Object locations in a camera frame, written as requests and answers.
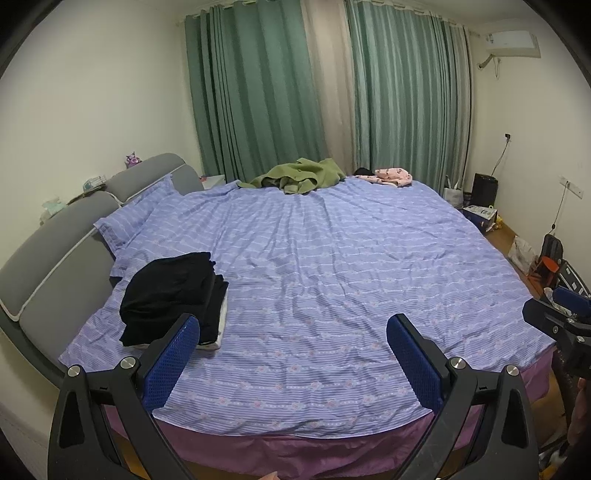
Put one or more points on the beige curtain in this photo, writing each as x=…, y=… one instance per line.
x=330, y=92

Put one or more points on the bed with purple striped sheet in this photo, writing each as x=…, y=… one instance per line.
x=346, y=277

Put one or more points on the black striped object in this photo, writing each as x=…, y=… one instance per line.
x=572, y=277

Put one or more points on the grey padded headboard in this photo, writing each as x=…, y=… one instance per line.
x=46, y=258

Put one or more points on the small black garment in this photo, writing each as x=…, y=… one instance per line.
x=364, y=172

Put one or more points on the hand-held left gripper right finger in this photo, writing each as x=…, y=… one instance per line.
x=415, y=364

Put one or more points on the person's right forearm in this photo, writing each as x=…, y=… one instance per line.
x=581, y=410

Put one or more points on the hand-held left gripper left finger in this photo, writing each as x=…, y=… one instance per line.
x=173, y=360

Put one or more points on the green tissue pack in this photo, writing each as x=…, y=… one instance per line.
x=53, y=205

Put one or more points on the blue and white box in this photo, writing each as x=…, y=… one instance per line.
x=480, y=214

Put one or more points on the white tissue pack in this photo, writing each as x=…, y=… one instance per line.
x=94, y=183

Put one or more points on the white air conditioner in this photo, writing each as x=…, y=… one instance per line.
x=510, y=44

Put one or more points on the orange stool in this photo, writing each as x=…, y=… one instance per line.
x=549, y=264

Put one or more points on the white plastic bag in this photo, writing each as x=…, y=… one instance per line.
x=521, y=253

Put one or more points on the olive green cloth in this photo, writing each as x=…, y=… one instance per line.
x=304, y=175

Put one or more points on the folded dark clothes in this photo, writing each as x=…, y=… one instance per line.
x=216, y=295

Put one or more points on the white shopping bag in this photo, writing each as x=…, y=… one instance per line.
x=455, y=198

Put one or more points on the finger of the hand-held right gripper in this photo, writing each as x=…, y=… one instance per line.
x=572, y=300
x=538, y=314

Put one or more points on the folded white garment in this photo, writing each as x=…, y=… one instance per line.
x=223, y=323

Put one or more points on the pink floral garment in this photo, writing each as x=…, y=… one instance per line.
x=392, y=175

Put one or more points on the purple bed skirt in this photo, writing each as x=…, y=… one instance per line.
x=277, y=452

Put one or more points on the green curtain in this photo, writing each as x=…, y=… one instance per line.
x=249, y=92
x=406, y=92

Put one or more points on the purple toy figure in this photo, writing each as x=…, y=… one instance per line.
x=132, y=160

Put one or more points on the purple floral striped pillow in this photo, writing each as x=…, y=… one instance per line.
x=134, y=212

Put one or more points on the black backpack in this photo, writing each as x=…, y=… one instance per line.
x=551, y=247

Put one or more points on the black pants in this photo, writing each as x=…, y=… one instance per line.
x=161, y=290

